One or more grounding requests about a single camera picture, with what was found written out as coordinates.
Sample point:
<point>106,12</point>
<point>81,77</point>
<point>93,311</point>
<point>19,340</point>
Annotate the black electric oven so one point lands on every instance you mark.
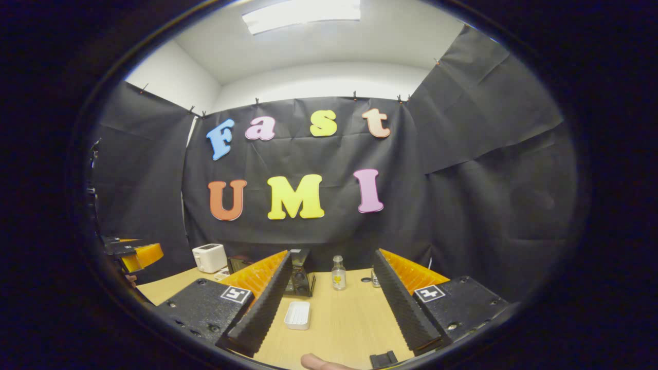
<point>300,282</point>

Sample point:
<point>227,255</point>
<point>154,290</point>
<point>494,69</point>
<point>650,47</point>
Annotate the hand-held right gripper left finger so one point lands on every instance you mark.
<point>264,313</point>

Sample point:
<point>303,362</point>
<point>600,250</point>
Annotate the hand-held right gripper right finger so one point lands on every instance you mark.
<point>403,313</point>

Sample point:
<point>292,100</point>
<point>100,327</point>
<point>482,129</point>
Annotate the white rectangular tray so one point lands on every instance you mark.
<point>297,316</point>

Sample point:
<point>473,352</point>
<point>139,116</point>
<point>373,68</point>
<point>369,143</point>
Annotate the clear bottle yellow label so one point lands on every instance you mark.
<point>339,277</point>

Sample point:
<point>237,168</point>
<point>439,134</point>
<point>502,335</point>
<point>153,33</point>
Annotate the white toaster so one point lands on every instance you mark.
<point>209,258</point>

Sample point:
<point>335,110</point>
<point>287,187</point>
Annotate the small metal mesh holder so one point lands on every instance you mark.
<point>375,280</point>

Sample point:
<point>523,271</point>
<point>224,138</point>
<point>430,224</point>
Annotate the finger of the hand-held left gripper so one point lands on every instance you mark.
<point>146,254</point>

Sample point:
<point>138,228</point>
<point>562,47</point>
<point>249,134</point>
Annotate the white divided snack plate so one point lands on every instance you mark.
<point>223,275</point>

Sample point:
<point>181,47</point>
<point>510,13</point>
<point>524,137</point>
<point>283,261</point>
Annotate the ceiling light panel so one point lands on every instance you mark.
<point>303,15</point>

